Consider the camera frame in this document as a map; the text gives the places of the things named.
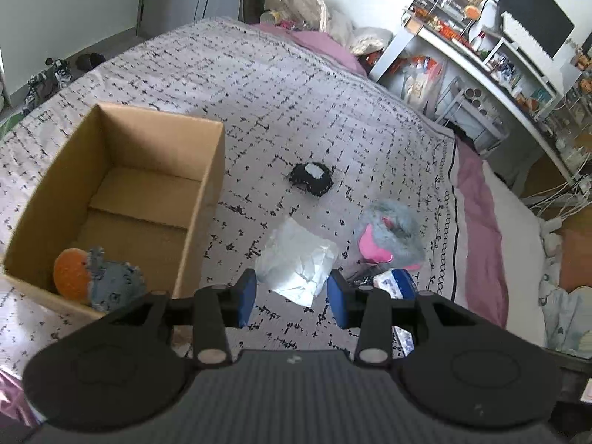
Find white mattress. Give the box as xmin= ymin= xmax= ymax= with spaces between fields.
xmin=481 ymin=161 xmax=550 ymax=349

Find white cables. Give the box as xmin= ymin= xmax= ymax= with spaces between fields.
xmin=522 ymin=156 xmax=592 ymax=223

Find white desk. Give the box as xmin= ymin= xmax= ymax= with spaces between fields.
xmin=369 ymin=9 xmax=592 ymax=186

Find white keyboard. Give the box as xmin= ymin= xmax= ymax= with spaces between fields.
xmin=501 ymin=11 xmax=558 ymax=59

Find black computer monitor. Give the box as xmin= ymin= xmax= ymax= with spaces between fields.
xmin=498 ymin=0 xmax=576 ymax=60

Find clear plastic bag of snacks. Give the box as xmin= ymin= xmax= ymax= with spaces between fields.
xmin=392 ymin=53 xmax=447 ymax=112

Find white plastic bag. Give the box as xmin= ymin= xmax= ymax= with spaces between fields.
xmin=254 ymin=217 xmax=340 ymax=308

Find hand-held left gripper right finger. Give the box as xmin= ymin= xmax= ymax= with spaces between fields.
xmin=327 ymin=269 xmax=485 ymax=365

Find orange and grey plush toy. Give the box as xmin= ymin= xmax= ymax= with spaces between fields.
xmin=53 ymin=247 xmax=147 ymax=313

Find brown cardboard box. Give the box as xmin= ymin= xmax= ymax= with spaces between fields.
xmin=2 ymin=103 xmax=226 ymax=321

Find grey printed blanket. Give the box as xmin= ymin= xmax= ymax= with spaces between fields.
xmin=0 ymin=16 xmax=463 ymax=380

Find light blue printed cloth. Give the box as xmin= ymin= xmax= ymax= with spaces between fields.
xmin=538 ymin=272 xmax=592 ymax=353

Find black knitted item white label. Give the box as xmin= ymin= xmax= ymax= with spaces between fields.
xmin=289 ymin=162 xmax=335 ymax=197

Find white fluffy pillow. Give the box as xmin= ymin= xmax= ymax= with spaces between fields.
xmin=348 ymin=25 xmax=395 ymax=55

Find blue and white packet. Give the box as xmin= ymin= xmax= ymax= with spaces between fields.
xmin=372 ymin=268 xmax=418 ymax=299

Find white wire rack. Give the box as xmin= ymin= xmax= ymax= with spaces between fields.
xmin=434 ymin=76 xmax=510 ymax=154

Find black shoe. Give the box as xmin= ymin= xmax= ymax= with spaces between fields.
xmin=76 ymin=53 xmax=108 ymax=73

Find clear desktop shelf organizer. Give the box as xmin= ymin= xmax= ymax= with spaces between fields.
xmin=406 ymin=0 xmax=487 ymax=34

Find grey fluffy pink plush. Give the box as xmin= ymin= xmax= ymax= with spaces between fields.
xmin=354 ymin=199 xmax=427 ymax=273

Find grey patterned sneakers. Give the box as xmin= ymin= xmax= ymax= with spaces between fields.
xmin=22 ymin=57 xmax=73 ymax=114

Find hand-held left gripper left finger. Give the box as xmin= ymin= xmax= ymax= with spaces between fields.
xmin=108 ymin=269 xmax=257 ymax=365

